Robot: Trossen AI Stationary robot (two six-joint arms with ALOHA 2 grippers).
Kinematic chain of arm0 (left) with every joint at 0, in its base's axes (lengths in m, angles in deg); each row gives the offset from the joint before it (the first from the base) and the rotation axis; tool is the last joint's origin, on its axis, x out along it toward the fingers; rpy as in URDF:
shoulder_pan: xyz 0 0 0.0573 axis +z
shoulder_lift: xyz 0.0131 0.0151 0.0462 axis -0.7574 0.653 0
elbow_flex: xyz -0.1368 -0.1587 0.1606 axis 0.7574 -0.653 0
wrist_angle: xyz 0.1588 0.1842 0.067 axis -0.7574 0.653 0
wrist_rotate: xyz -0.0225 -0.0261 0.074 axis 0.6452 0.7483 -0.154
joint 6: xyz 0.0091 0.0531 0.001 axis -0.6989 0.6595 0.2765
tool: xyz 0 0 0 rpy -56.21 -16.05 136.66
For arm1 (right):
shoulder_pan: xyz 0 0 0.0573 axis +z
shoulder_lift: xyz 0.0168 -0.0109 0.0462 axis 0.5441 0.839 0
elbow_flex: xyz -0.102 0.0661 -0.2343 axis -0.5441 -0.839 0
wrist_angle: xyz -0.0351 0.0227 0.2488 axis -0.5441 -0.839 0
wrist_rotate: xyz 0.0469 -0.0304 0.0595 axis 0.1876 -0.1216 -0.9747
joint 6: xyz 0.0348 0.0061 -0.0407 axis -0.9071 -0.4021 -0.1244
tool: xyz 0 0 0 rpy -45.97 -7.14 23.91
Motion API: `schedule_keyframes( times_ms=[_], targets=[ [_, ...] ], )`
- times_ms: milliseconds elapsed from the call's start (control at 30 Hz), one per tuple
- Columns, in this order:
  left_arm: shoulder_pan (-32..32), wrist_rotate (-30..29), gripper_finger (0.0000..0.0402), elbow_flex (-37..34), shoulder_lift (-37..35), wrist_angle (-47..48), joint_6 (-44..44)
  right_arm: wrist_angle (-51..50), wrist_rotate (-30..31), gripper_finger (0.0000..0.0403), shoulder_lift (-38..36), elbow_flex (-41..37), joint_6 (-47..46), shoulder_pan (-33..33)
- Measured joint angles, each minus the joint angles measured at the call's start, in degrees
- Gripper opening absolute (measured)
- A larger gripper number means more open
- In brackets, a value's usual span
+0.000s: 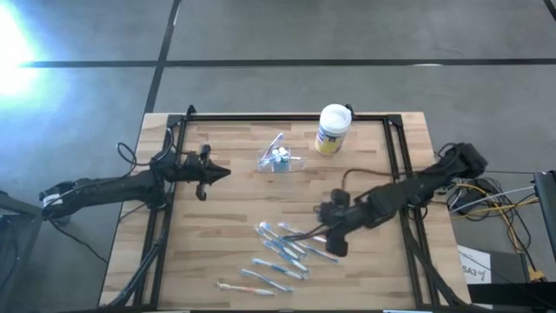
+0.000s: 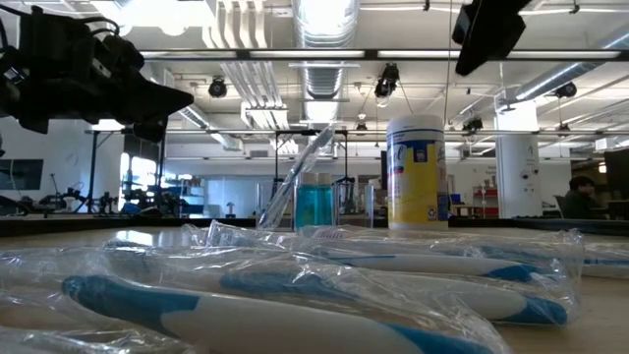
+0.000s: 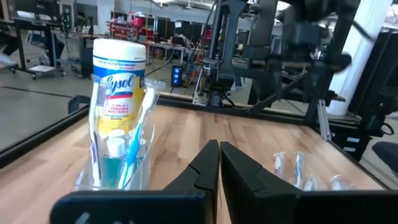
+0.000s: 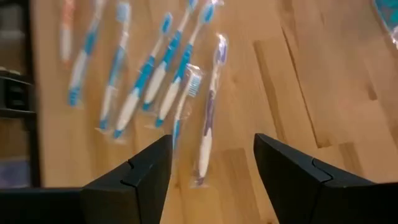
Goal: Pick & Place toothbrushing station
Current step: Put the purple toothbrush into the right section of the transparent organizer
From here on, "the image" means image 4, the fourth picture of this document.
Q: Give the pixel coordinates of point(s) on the purple white toothbrush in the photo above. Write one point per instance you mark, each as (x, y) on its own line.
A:
(205, 152)

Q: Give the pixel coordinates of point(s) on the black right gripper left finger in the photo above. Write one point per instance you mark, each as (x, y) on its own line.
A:
(136, 193)

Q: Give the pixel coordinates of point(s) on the wrapped orange white toothbrush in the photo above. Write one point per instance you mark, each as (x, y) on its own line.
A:
(66, 43)

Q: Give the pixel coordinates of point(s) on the black aluminium table frame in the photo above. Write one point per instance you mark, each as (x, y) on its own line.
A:
(34, 140)

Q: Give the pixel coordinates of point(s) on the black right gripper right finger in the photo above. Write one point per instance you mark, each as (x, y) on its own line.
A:
(304, 193)

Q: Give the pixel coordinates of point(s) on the small teal mouthwash bottle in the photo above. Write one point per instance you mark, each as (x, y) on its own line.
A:
(388, 12)

